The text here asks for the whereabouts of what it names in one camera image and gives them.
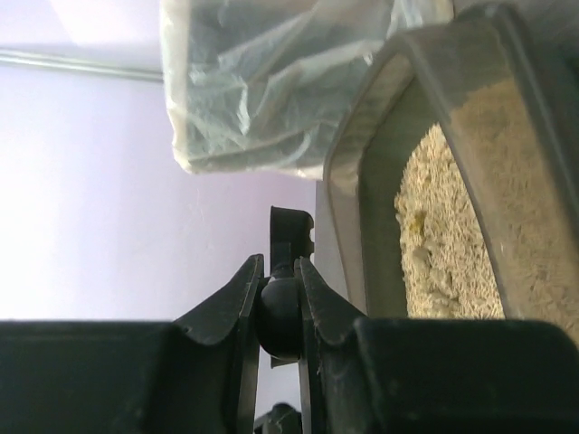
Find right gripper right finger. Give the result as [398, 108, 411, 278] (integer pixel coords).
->
[295, 259, 578, 433]

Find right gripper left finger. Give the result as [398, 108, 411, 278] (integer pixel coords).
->
[1, 255, 263, 433]

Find black slotted litter scoop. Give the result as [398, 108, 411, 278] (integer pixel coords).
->
[256, 206, 314, 368]

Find dark translucent litter box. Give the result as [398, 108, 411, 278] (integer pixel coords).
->
[324, 2, 578, 335]

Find bin with plastic liner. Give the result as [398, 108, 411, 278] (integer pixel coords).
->
[160, 0, 454, 179]

